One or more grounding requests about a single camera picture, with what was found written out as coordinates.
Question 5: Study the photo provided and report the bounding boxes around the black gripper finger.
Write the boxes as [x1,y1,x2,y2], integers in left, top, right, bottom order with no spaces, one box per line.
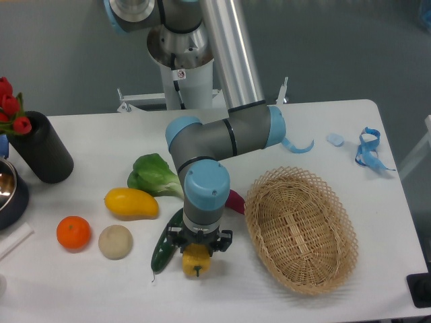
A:
[166,225,184,252]
[211,229,233,255]

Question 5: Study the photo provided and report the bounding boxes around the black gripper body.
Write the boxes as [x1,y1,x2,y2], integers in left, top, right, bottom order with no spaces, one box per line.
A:
[177,225,220,251]

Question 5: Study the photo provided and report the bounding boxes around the yellow bell pepper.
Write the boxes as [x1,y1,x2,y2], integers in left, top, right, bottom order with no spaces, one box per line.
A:
[183,244,211,277]

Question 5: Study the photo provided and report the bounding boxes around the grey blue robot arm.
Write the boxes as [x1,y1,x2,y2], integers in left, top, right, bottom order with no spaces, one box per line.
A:
[104,1,286,253]

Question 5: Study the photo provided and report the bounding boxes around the green cucumber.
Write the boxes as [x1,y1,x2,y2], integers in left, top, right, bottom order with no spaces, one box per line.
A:
[151,208,183,275]

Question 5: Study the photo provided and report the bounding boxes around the purple sweet potato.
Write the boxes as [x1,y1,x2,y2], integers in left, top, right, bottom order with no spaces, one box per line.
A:
[225,190,244,215]

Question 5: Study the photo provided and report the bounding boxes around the yellow mango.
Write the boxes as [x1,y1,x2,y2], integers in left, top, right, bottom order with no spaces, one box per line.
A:
[104,188,159,218]

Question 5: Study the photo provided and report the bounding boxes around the beige round bun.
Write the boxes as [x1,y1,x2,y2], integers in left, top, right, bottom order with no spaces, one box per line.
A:
[98,225,133,260]

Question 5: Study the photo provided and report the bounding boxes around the green bok choy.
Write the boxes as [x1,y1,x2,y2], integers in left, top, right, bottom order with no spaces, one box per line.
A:
[127,153,184,199]

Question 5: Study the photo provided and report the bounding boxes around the woven wicker basket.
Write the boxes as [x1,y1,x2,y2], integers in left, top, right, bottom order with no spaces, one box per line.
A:
[244,167,358,295]

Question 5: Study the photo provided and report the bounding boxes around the orange fruit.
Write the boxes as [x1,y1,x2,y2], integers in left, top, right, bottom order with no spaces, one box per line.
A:
[56,216,92,250]

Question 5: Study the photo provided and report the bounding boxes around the curved blue tape strip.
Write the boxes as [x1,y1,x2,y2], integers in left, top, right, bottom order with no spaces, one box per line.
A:
[281,137,314,154]

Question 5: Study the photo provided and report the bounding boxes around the small pale blue cap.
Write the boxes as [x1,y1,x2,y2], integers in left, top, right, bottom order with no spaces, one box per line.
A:
[326,133,345,147]

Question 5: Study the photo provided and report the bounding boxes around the white flat strip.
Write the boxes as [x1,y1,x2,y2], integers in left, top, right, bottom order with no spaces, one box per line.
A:
[0,223,34,259]

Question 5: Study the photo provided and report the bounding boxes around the black cylindrical vase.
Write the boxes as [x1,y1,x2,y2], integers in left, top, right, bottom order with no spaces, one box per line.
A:
[7,111,74,184]

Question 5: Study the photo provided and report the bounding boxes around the tangled blue tape strip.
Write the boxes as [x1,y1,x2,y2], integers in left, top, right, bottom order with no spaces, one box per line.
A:
[354,127,396,172]

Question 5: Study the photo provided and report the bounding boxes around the dark metal bowl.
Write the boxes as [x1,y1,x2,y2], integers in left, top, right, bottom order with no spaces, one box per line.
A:
[1,158,29,230]

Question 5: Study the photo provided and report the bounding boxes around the red tulip flowers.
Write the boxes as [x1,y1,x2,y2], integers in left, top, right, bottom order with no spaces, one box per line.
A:
[1,77,32,136]

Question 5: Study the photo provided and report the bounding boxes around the black device at edge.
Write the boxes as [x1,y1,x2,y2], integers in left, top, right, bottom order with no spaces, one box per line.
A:
[406,273,430,308]

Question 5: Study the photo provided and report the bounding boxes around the white metal base frame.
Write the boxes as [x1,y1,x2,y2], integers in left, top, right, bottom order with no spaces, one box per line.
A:
[117,76,289,113]

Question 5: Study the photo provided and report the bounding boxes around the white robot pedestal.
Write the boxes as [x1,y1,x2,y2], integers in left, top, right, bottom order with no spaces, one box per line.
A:
[153,59,214,110]

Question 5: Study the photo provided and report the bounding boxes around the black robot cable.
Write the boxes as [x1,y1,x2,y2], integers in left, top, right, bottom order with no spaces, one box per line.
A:
[170,52,187,110]

